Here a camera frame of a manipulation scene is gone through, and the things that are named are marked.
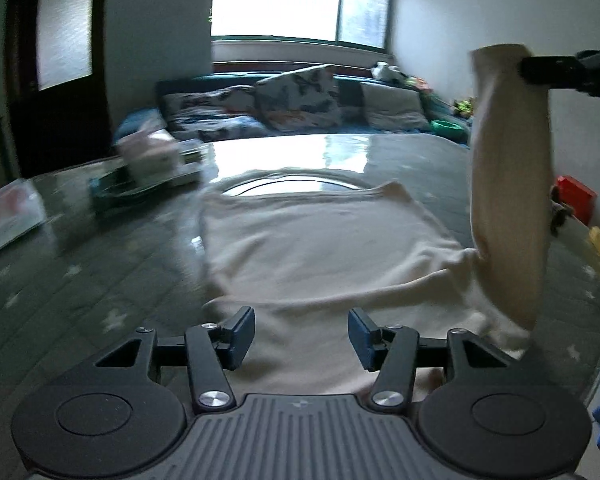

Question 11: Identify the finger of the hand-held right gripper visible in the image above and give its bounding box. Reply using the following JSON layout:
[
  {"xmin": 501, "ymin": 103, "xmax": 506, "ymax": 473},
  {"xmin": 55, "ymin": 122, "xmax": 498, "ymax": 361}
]
[{"xmin": 519, "ymin": 42, "xmax": 600, "ymax": 98}]

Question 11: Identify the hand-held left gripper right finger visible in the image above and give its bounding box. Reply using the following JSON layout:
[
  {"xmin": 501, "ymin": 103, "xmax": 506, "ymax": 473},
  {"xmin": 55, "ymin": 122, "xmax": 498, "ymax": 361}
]
[{"xmin": 347, "ymin": 307, "xmax": 516, "ymax": 411}]

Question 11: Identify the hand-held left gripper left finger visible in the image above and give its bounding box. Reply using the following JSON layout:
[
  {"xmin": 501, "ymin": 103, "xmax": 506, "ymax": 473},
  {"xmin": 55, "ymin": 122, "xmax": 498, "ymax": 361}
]
[{"xmin": 94, "ymin": 306, "xmax": 257, "ymax": 413}]

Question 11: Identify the cream sweater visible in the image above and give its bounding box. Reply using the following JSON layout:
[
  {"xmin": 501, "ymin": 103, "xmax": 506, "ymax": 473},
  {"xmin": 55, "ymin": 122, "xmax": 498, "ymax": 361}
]
[{"xmin": 197, "ymin": 44, "xmax": 553, "ymax": 396}]

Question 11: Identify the green bowl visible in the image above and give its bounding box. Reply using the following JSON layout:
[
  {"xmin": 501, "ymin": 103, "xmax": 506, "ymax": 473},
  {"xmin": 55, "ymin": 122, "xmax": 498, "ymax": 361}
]
[{"xmin": 430, "ymin": 119, "xmax": 468, "ymax": 136}]

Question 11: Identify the round black cooktop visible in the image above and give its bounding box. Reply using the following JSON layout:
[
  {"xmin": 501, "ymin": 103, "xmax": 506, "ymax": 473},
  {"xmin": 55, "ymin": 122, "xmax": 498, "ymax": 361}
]
[{"xmin": 220, "ymin": 170, "xmax": 368, "ymax": 198}]

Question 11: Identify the grey pillow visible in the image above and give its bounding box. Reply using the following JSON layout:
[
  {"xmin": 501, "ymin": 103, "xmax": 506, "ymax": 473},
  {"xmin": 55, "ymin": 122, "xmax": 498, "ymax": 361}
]
[{"xmin": 360, "ymin": 81, "xmax": 431, "ymax": 132}]

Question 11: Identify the panda plush toy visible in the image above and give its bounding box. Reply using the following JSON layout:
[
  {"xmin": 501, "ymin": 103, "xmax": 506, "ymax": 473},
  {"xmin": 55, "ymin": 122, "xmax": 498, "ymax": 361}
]
[{"xmin": 371, "ymin": 61, "xmax": 406, "ymax": 83}]

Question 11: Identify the small flat case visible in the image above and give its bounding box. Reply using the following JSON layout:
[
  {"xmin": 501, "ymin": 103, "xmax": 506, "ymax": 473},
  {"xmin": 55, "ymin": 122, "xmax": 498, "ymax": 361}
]
[{"xmin": 177, "ymin": 139, "xmax": 203, "ymax": 166}]

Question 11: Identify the white tissue box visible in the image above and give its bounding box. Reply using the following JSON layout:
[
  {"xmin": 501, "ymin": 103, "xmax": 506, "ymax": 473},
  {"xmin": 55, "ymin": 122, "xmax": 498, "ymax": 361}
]
[{"xmin": 114, "ymin": 127, "xmax": 181, "ymax": 186}]

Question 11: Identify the teal sofa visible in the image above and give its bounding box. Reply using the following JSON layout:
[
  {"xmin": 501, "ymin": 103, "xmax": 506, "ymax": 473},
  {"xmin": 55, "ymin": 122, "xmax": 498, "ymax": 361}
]
[{"xmin": 115, "ymin": 72, "xmax": 471, "ymax": 143}]

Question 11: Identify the long butterfly cushion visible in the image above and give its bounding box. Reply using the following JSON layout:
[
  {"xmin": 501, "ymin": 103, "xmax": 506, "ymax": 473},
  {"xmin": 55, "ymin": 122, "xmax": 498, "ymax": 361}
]
[{"xmin": 160, "ymin": 85, "xmax": 271, "ymax": 143}]

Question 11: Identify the butterfly print pillow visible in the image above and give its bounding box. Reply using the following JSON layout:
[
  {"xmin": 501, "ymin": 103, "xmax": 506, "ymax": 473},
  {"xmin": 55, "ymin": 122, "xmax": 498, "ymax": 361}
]
[{"xmin": 255, "ymin": 64, "xmax": 343, "ymax": 133}]

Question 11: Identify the white pink soft tissue pack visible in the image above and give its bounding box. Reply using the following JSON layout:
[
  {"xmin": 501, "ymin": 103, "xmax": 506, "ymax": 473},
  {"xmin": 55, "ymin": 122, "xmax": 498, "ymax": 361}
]
[{"xmin": 0, "ymin": 177, "xmax": 46, "ymax": 261}]

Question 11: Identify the dark wooden door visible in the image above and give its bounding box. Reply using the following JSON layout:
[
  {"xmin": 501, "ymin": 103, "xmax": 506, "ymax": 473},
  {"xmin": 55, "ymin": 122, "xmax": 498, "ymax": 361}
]
[{"xmin": 5, "ymin": 0, "xmax": 116, "ymax": 178}]

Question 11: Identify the blue device with black strap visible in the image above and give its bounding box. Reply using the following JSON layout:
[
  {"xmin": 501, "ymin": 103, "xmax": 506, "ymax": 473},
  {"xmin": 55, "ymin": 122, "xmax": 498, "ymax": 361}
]
[{"xmin": 89, "ymin": 170, "xmax": 201, "ymax": 213}]

